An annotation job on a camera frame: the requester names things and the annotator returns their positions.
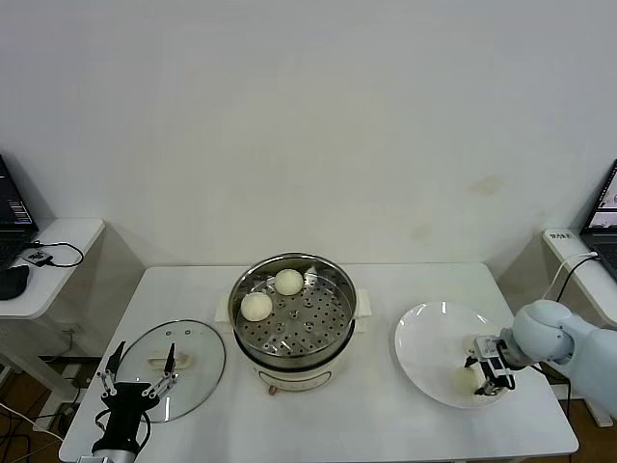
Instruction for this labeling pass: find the white side table rounded corner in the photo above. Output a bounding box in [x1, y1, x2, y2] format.
[0, 218, 106, 404]

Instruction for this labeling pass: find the black laptop with light screen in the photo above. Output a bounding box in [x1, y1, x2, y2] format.
[579, 159, 617, 281]

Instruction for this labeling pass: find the white power strip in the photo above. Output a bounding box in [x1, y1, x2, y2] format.
[61, 364, 93, 391]

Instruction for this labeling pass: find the black laptop with dark screen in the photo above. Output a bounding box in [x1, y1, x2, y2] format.
[0, 153, 40, 271]

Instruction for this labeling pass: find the black cat-shaped mouse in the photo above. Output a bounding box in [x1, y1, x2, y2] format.
[0, 264, 31, 301]

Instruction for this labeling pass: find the round glass lid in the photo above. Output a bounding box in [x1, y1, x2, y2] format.
[112, 317, 227, 424]

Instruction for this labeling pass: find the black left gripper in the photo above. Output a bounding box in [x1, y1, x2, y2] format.
[96, 341, 177, 452]

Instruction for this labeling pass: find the white side table with label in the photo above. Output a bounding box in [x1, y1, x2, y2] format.
[539, 227, 617, 428]

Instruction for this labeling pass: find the thin black looped cable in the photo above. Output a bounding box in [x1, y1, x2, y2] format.
[26, 239, 85, 270]

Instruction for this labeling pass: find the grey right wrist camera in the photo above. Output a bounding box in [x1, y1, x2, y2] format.
[472, 336, 506, 361]

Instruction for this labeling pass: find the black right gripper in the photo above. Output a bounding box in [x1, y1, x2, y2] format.
[464, 355, 517, 397]

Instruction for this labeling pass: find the cream electric cooker base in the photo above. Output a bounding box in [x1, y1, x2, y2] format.
[214, 287, 373, 397]

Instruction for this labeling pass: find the perforated steel steamer pot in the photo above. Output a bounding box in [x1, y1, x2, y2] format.
[228, 252, 359, 366]

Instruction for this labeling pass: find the round white plate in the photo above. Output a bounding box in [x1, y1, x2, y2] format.
[393, 301, 516, 410]

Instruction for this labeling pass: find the white charging cable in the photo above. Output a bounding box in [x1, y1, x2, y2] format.
[539, 250, 599, 305]

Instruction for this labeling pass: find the white floor cable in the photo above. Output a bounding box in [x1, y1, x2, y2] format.
[0, 402, 64, 443]

